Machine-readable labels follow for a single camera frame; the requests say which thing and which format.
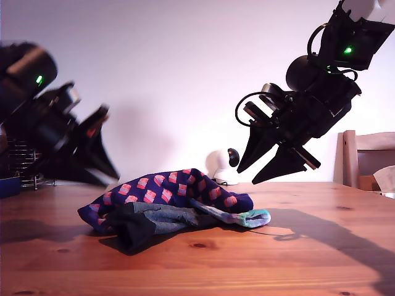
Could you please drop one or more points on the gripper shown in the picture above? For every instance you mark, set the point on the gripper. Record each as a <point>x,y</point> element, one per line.
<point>305,123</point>

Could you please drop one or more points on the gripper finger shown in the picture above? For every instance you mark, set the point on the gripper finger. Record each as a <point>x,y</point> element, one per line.
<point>77,168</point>
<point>98,145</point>

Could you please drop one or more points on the purple sock with pink squares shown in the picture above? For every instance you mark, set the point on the purple sock with pink squares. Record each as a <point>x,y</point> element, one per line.
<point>172,191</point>

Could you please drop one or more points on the pastel tie-dye sock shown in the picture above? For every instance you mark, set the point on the pastel tie-dye sock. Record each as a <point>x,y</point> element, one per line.
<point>253,217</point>

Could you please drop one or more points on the blue box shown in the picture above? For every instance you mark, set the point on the blue box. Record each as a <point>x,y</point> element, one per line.
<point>9,188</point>

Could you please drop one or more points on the wooden chair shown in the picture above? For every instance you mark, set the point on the wooden chair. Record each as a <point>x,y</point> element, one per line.
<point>348,160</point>

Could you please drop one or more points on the dark grey sock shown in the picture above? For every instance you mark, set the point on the dark grey sock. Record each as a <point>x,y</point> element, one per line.
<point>139,231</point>

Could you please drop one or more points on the white tissue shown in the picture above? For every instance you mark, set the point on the white tissue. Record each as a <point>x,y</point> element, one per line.
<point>385,180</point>

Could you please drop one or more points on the leaf print tissue box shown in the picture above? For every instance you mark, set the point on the leaf print tissue box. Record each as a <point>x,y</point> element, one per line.
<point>385,195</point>

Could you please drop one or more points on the white round security camera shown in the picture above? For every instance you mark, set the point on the white round security camera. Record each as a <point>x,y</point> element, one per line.
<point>220,172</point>

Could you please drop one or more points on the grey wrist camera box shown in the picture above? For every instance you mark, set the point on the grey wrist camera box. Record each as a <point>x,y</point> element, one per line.
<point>72,95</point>
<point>268,91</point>

